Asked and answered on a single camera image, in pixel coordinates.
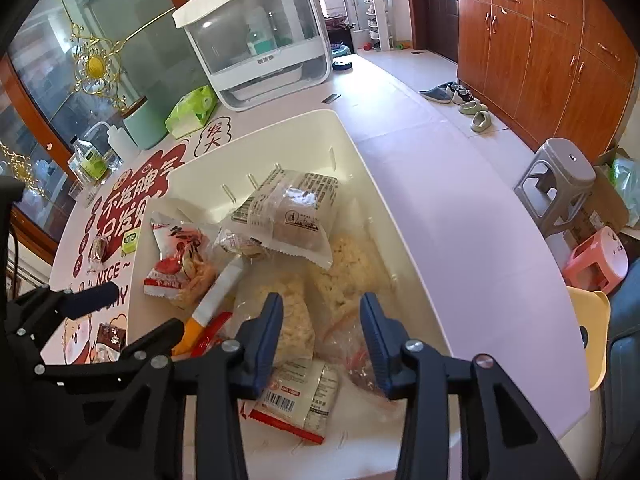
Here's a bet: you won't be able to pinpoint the white shoe rack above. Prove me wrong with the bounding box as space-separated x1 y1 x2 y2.
367 0 393 52

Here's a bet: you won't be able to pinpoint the green tissue pack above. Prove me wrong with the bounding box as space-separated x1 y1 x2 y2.
165 85 218 140

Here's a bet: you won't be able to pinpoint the plastic bottle green label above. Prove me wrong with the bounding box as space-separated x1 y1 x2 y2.
67 136 123 183

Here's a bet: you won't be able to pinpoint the brown wooden door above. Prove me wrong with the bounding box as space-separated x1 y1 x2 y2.
402 0 461 63

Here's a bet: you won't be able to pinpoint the white plastic storage bin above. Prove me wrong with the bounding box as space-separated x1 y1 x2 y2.
117 107 453 480

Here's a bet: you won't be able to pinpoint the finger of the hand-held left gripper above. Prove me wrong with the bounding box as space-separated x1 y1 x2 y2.
15 281 122 342
31 318 187 394

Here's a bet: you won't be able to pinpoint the white squeeze bottle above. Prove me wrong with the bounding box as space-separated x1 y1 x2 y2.
82 121 141 158

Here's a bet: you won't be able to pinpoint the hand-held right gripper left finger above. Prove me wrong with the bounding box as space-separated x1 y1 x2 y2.
107 292 286 480

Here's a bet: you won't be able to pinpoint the clear packet red print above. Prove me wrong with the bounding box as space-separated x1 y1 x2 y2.
322 325 388 393

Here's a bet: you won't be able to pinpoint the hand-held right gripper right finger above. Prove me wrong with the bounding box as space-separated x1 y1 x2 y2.
360 292 581 480

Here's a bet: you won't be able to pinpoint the white red snack packet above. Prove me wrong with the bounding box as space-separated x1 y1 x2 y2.
144 211 221 306

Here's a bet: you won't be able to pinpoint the pink plastic stool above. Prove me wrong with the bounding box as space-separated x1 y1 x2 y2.
562 226 629 295

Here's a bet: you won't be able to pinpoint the blue grey slipper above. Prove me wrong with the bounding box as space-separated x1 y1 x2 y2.
419 82 458 105

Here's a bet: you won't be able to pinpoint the yellow plastic chair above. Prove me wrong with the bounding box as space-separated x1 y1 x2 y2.
565 286 612 392

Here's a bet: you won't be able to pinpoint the mint green container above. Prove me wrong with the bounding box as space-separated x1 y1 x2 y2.
122 100 168 151

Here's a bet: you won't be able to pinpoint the green plastic bag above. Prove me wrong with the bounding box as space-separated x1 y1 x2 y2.
612 157 640 211

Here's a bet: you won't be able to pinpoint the orange white snack packet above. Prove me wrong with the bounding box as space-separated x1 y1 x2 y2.
172 255 246 357

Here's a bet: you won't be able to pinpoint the grey plastic stool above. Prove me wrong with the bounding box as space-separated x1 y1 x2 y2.
514 138 597 241

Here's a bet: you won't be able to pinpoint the clear crumb cake packet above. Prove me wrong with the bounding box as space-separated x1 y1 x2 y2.
232 275 318 361
307 232 396 331

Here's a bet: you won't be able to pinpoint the small clear pastry packet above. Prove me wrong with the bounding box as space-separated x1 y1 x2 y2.
214 227 266 263

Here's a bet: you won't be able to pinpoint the white countertop dish cabinet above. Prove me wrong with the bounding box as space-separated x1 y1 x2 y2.
172 0 333 112

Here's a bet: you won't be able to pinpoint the red white barcode packet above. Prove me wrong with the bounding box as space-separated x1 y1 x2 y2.
239 357 341 446

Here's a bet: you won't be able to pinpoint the brown white snack packet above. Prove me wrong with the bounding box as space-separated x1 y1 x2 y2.
95 322 130 361

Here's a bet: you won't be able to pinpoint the brown wooden cabinet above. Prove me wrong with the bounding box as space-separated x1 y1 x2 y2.
455 0 640 161

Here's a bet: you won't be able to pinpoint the printed red white tablecloth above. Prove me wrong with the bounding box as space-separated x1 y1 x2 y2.
47 110 236 366

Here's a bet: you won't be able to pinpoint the glass door cabinet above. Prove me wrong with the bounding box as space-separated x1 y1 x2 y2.
0 0 241 261

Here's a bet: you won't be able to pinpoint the grey label bread packet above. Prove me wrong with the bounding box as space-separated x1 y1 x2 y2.
231 168 340 271

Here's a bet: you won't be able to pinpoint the plastic storage drawers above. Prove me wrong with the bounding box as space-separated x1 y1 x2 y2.
320 0 371 56

